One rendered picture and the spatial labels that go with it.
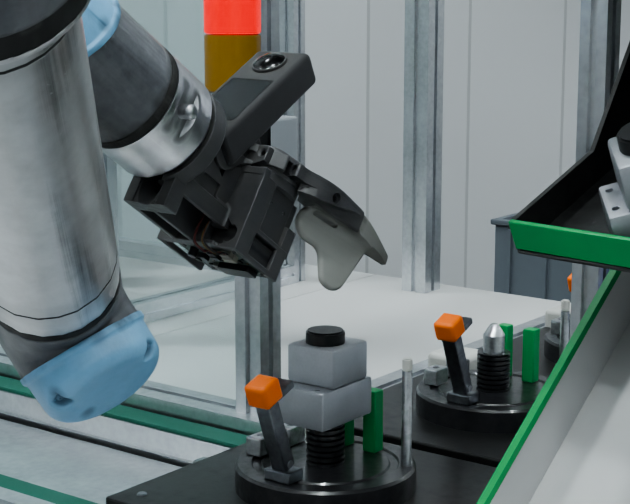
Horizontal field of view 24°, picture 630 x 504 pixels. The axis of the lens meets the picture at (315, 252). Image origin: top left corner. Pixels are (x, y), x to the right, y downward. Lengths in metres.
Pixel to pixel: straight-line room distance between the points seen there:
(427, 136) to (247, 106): 1.34
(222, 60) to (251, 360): 0.28
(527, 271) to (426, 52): 0.96
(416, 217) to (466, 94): 2.87
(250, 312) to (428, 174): 1.02
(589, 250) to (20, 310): 0.34
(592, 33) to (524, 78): 4.31
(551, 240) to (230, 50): 0.45
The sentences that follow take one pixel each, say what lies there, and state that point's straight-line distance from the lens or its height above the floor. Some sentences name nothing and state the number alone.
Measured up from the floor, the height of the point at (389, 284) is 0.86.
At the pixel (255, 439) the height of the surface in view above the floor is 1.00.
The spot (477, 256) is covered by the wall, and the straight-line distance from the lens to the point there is 5.30.
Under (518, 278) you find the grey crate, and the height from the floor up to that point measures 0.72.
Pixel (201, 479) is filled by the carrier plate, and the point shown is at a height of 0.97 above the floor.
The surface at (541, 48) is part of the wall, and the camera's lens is 5.35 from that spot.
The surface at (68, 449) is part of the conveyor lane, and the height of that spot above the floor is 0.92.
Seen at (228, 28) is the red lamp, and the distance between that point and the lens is 1.26.
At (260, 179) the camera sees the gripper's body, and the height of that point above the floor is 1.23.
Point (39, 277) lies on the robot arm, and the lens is 0.73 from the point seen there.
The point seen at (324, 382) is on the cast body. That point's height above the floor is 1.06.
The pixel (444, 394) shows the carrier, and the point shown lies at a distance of 1.32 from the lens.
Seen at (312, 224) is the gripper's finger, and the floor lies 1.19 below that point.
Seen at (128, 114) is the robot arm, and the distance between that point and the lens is 0.88.
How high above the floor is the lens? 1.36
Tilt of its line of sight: 11 degrees down
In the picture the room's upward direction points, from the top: straight up
